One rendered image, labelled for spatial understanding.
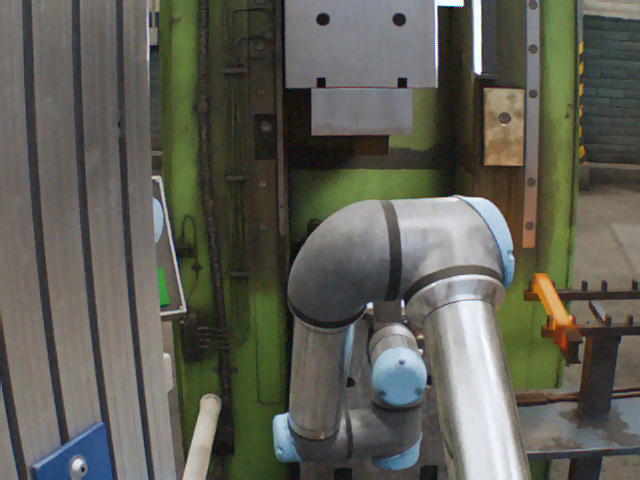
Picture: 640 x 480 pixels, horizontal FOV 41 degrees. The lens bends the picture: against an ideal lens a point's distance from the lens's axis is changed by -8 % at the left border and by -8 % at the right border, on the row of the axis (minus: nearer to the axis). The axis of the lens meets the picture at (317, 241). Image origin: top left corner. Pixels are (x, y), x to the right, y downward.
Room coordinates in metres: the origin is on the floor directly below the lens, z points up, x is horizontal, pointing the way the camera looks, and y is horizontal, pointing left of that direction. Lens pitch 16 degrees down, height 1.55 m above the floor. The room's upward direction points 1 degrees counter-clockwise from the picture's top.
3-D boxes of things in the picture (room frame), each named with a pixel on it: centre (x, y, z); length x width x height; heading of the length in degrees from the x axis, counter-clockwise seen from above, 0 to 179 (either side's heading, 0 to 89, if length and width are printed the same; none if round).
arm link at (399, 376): (1.20, -0.12, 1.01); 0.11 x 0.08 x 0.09; 0
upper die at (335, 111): (1.98, -0.09, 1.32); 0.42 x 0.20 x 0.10; 0
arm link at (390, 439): (1.20, -0.10, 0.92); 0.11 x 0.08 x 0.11; 98
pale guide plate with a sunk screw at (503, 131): (1.90, -0.41, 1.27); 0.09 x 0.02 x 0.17; 90
